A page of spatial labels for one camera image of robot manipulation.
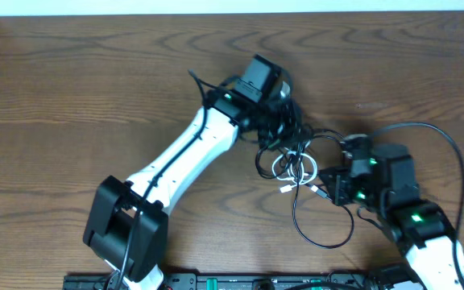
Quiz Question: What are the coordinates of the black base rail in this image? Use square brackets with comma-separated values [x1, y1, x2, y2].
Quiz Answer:
[62, 272, 378, 290]

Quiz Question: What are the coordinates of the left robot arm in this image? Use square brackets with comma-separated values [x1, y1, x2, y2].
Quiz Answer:
[83, 54, 300, 289]

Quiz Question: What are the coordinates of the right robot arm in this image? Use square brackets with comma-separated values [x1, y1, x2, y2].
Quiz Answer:
[318, 135, 464, 289]

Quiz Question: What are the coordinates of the white cable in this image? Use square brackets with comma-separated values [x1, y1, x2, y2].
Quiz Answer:
[271, 149, 320, 194]

